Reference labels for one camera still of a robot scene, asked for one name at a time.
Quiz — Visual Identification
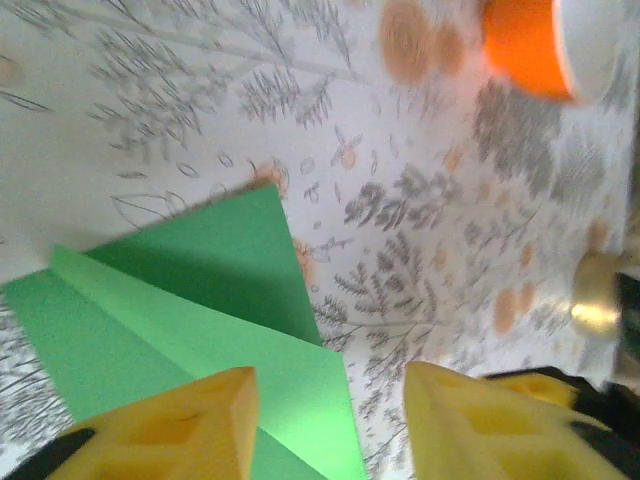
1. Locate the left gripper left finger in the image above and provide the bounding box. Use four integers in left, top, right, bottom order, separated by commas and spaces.
0, 366, 260, 480

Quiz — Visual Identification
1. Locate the green paper sheet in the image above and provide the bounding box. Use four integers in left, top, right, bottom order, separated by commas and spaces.
2, 182, 369, 480

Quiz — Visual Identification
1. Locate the white orange bowl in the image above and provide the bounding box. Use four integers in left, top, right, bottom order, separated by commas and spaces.
479, 0, 621, 107

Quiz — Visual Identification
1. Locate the floral patterned table cover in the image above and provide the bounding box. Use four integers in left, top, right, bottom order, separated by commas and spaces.
0, 0, 640, 480

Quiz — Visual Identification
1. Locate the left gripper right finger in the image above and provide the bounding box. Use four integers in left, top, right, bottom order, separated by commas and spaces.
402, 360, 640, 480

